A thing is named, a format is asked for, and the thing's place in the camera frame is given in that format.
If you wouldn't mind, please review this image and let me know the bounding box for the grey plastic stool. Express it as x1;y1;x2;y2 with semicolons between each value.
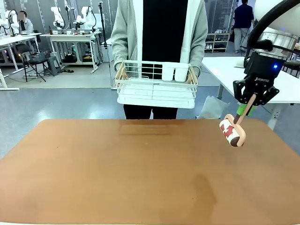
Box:
44;56;62;77

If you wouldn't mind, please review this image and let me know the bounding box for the black bag under workbench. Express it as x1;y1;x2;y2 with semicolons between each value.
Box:
61;53;78;64

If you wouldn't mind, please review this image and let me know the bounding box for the white background workbench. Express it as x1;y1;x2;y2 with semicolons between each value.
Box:
40;32;102;74

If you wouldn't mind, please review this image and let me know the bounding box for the clear plastic bag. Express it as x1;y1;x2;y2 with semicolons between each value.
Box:
198;95;231;120

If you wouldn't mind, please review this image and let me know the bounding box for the person's left hand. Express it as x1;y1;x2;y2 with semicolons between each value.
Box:
186;67;200;84

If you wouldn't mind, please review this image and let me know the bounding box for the white background desk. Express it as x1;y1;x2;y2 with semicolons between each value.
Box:
0;32;43;91

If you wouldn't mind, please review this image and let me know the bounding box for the black folding chair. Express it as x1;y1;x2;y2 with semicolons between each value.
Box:
15;43;48;83

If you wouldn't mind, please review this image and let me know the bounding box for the white plastic cup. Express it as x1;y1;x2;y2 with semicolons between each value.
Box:
174;64;189;83
162;63;175;82

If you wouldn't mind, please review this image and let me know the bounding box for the white side table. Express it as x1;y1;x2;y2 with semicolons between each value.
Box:
201;56;300;131

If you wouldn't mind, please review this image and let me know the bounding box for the standing person in blue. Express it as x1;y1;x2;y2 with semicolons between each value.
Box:
230;0;255;54

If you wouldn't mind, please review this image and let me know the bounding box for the white wire dish rack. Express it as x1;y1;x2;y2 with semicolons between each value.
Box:
114;60;199;109

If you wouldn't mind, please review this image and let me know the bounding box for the wooden shoe rack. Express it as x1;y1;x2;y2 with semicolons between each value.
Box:
204;32;231;53

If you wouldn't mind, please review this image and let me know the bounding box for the person in grey cardigan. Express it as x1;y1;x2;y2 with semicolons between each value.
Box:
110;0;209;120

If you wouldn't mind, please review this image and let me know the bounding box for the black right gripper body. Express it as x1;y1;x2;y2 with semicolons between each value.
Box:
243;52;285;89

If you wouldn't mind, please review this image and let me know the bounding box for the pink lint roller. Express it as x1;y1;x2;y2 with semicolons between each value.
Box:
219;93;247;148

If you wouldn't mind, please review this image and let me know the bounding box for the black tripod stand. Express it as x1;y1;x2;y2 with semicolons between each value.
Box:
97;1;113;90

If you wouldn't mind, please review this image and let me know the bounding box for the person's right hand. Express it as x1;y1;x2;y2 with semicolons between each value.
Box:
114;67;128;88

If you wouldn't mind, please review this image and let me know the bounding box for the seated person in grey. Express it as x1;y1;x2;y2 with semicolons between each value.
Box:
18;10;35;34

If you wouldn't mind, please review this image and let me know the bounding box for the person's right forearm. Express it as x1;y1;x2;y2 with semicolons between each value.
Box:
110;14;137;72

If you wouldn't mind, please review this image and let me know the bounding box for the person's left forearm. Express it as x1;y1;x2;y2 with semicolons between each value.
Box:
185;14;209;77

